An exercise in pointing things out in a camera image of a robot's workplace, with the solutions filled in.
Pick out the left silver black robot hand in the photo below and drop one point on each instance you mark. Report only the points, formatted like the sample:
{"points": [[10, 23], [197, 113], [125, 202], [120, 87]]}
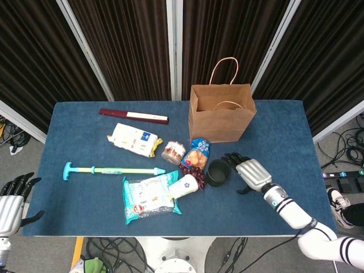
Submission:
{"points": [[11, 210]]}

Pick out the white paper scrap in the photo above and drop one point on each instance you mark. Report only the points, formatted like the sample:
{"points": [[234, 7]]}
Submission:
{"points": [[15, 150]]}

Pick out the black floor box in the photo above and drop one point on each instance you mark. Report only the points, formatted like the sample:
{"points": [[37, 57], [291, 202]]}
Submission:
{"points": [[347, 185]]}

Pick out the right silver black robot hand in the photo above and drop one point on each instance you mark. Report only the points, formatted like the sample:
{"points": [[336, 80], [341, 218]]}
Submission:
{"points": [[253, 173]]}

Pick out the black trouser leg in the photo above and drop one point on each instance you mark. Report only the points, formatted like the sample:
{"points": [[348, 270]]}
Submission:
{"points": [[354, 214]]}

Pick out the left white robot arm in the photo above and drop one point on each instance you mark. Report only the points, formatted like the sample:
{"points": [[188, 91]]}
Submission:
{"points": [[4, 247]]}

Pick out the blue bread bag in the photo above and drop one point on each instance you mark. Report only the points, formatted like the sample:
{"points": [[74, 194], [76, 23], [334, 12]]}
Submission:
{"points": [[196, 156]]}

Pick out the white yellow snack package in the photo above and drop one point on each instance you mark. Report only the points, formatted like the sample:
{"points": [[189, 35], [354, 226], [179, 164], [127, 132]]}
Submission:
{"points": [[133, 139]]}

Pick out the yellow floor tape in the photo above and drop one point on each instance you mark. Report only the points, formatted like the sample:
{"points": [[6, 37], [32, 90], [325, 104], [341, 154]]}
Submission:
{"points": [[77, 250]]}

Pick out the white sneaker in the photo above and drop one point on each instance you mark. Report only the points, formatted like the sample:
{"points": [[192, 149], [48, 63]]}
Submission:
{"points": [[338, 204]]}

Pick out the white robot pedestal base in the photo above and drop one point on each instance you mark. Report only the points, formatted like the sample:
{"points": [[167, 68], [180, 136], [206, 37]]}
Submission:
{"points": [[173, 256]]}

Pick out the green teal pump toy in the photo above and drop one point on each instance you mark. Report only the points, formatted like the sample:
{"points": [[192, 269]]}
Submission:
{"points": [[113, 170]]}

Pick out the white floral paper cup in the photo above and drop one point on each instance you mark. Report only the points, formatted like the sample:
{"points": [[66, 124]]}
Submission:
{"points": [[185, 186]]}

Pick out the dark red long box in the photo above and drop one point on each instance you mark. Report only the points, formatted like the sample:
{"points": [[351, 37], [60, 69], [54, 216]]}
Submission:
{"points": [[133, 115]]}

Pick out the teal wet wipes pack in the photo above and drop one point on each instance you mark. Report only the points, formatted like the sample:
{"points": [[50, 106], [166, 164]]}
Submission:
{"points": [[148, 199]]}

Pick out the dark ribbed partition panel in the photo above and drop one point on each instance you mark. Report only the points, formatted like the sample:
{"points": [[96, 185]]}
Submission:
{"points": [[128, 42], [34, 57], [327, 57], [221, 28]]}

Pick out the black mesh pen holder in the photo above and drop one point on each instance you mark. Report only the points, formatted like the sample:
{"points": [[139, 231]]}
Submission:
{"points": [[217, 173]]}

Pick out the green bag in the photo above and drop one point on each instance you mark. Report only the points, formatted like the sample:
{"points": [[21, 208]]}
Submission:
{"points": [[94, 266]]}

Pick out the blue felt table cover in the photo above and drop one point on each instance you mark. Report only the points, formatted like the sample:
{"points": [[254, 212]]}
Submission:
{"points": [[85, 204]]}

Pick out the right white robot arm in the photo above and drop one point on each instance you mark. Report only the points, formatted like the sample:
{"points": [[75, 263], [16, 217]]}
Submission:
{"points": [[293, 213]]}

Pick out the red grape bunch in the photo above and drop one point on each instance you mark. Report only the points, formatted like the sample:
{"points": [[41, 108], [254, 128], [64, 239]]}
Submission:
{"points": [[197, 175]]}

